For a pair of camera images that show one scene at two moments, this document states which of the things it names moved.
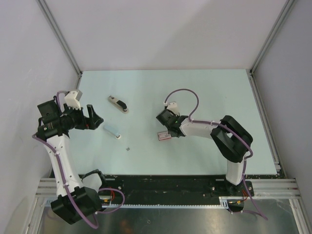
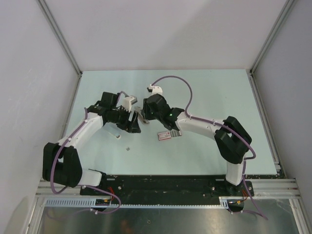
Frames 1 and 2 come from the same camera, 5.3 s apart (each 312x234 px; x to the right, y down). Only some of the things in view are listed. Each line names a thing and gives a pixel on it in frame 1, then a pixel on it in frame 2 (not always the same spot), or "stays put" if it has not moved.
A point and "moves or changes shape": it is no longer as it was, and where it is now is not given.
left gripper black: (85, 122) -> (132, 126)
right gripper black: (176, 116) -> (146, 111)
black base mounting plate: (135, 189) stays put
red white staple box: (164, 135) stays put
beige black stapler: (120, 105) moves or changes shape
